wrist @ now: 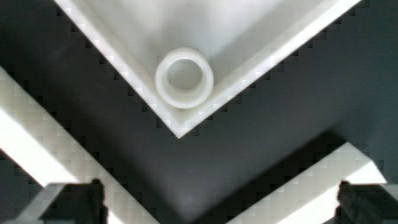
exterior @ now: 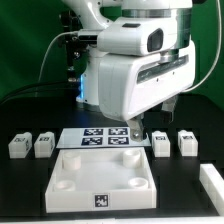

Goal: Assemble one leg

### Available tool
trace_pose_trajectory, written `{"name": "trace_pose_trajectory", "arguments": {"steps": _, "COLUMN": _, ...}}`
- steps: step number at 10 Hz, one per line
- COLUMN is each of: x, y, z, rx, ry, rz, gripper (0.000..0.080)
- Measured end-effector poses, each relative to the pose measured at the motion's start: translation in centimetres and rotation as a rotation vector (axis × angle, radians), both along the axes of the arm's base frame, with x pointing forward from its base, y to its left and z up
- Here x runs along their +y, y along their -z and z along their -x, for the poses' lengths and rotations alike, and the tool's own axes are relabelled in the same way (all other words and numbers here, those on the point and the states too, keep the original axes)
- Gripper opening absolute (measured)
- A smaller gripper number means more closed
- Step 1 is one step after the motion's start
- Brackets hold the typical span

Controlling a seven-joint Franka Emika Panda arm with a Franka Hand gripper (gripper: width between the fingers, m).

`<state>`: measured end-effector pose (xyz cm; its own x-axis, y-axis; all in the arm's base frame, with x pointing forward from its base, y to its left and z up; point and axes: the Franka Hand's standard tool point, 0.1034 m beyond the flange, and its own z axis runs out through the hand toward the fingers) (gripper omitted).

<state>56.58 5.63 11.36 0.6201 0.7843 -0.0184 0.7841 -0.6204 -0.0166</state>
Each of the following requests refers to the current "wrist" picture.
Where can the white U-shaped obstacle fixture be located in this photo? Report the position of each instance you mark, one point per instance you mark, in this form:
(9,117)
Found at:
(57,162)

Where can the white square tabletop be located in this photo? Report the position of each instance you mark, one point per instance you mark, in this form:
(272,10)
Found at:
(192,47)

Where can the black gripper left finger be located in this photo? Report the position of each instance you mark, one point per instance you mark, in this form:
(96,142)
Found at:
(67,204)

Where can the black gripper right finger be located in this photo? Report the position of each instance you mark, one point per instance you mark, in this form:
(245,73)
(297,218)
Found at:
(368,204)

